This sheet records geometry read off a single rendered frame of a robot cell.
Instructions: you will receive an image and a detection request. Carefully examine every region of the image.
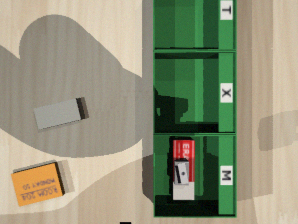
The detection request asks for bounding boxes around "grey rectangular block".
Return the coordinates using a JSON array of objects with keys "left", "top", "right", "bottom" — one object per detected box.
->
[{"left": 34, "top": 98, "right": 82, "bottom": 130}]

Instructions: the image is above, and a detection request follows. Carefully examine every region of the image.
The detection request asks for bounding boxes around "grey pencil sharpener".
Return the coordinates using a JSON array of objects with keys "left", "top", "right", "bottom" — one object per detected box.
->
[{"left": 174, "top": 160, "right": 189, "bottom": 185}]

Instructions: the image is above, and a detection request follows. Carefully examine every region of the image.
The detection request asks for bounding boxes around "green rack of bins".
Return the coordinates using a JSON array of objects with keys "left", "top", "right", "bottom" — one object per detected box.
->
[{"left": 153, "top": 0, "right": 237, "bottom": 218}]

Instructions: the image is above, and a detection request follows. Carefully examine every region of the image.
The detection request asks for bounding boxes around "red and white eraser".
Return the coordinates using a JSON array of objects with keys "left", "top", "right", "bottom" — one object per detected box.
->
[{"left": 172, "top": 139, "right": 195, "bottom": 200}]

